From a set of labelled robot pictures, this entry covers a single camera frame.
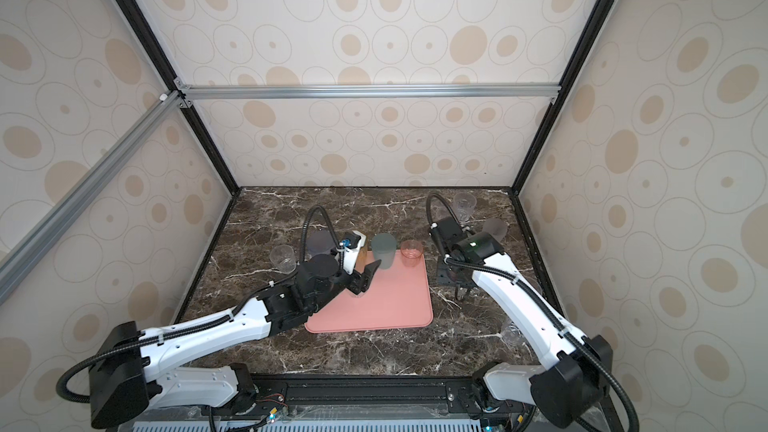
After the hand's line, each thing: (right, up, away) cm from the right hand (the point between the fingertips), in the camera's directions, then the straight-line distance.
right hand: (453, 276), depth 78 cm
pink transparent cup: (-10, +4, +20) cm, 23 cm away
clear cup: (+11, +20, +31) cm, 38 cm away
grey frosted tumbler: (-41, +7, +25) cm, 49 cm away
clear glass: (+18, -18, +5) cm, 26 cm away
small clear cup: (-52, +2, +21) cm, 56 cm away
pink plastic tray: (-15, -9, +13) cm, 22 cm away
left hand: (-20, +6, -6) cm, 22 cm away
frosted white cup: (+19, +12, +24) cm, 33 cm away
